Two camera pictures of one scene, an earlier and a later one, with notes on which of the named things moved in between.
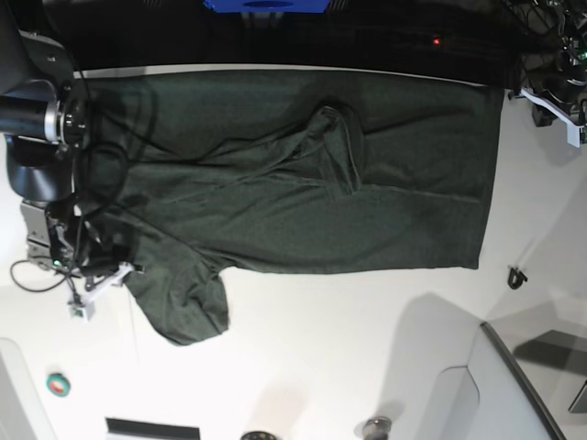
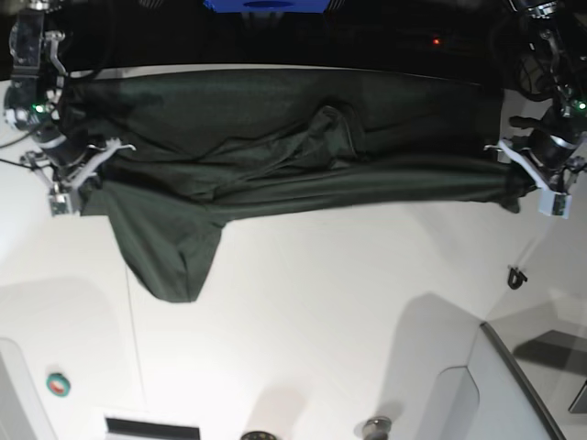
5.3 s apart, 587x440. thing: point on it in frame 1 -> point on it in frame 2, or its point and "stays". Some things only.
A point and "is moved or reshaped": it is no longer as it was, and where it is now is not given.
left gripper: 105,267 -> 69,166
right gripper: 560,94 -> 551,159
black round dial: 258,435 stays
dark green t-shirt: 188,176 is moved or reshaped
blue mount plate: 268,5 stays
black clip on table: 515,279 stays
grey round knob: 377,428 stays
